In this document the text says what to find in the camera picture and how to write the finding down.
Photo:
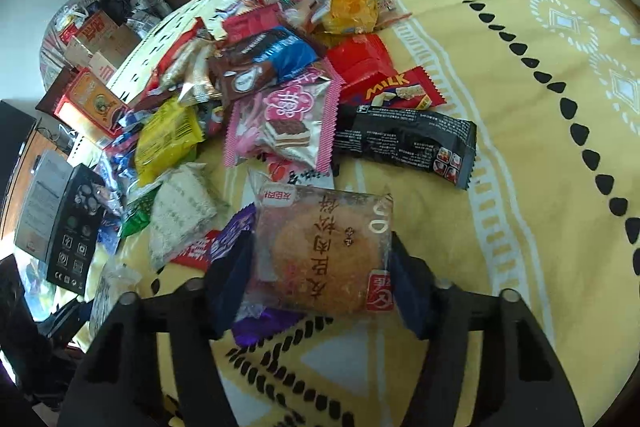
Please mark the bright red snack packet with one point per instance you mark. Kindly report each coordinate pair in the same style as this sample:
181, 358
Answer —
360, 57

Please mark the yellow translucent snack packet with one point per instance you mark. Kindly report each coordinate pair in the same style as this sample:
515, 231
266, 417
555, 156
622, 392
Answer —
350, 4

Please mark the cardboard box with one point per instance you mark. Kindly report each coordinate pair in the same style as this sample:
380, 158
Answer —
110, 42

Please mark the black snack packet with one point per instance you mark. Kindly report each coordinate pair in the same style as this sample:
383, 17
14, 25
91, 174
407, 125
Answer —
400, 142

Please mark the blue white snack packet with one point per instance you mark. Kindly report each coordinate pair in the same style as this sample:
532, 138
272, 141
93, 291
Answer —
117, 167

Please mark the black bag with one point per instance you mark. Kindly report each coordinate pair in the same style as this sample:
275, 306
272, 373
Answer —
115, 6

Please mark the red white strawberry packet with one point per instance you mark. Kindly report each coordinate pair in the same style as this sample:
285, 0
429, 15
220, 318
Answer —
300, 176

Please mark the red trimmed clear cracker packet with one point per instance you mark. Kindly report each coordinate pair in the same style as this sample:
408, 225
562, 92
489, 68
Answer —
180, 62

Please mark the small white red packet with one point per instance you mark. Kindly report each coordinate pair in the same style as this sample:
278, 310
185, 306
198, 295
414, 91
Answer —
392, 9

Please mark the dark brown box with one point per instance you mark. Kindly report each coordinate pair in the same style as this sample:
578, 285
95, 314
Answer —
52, 94

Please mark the yellow patterned blanket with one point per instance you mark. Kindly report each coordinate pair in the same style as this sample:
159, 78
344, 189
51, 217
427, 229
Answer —
500, 107

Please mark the clear plastic bag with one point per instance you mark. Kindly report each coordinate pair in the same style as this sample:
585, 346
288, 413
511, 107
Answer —
112, 289

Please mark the pink cake packet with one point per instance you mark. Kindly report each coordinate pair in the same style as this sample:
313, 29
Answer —
285, 127

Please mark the red wafer packet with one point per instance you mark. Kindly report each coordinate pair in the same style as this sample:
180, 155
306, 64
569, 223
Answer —
395, 89

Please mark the black box with icons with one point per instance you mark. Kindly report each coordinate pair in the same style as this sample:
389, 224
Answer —
75, 237

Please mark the long red strip packet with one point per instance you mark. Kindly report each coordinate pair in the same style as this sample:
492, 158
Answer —
197, 252

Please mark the person's dark clothing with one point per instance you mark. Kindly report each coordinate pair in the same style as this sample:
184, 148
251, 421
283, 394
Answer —
25, 337

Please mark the round table with patterned cloth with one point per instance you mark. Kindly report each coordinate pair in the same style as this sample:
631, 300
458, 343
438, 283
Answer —
55, 37

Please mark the crimson snack packet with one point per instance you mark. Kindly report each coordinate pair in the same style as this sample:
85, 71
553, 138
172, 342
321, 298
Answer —
250, 22

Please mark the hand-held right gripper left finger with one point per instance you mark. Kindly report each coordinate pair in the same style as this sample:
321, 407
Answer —
227, 289

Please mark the red orange gold box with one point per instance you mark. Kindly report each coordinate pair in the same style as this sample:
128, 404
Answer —
90, 102

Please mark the purple snack packet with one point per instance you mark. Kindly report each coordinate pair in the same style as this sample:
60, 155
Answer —
234, 227

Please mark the grey white bundle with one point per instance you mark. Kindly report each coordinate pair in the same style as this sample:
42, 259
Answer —
147, 14

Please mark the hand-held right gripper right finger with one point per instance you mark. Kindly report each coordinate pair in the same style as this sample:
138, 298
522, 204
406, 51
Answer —
410, 294

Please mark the white rice cracker packet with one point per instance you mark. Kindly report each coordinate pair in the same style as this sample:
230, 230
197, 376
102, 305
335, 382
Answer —
185, 207

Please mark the black monitor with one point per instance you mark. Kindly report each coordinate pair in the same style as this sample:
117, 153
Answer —
15, 157

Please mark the gold foil packet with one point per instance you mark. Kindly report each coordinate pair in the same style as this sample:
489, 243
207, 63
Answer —
200, 89

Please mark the clear round pastry packet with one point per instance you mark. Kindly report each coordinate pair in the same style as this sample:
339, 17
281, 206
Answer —
320, 257

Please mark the brown coffee packet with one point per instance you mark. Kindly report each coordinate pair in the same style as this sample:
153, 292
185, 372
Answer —
240, 79

